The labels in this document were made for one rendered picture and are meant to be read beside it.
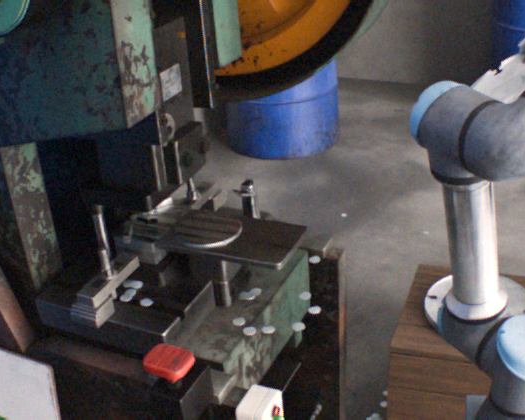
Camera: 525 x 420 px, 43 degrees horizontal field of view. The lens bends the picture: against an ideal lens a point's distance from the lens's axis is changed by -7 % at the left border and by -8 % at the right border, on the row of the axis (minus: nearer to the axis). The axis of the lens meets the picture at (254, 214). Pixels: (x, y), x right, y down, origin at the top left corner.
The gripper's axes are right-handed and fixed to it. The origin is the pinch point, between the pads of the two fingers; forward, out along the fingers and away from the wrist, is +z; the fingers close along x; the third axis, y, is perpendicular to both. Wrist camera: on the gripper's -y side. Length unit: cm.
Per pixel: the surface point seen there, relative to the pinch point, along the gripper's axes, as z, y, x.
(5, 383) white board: 77, 101, -2
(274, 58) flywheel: 33, 29, -30
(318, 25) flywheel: 21.0, 24.7, -28.7
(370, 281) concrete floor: 126, -36, 21
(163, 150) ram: 30, 66, -18
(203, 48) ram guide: 21, 53, -31
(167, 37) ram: 18, 60, -34
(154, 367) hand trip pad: 27, 88, 13
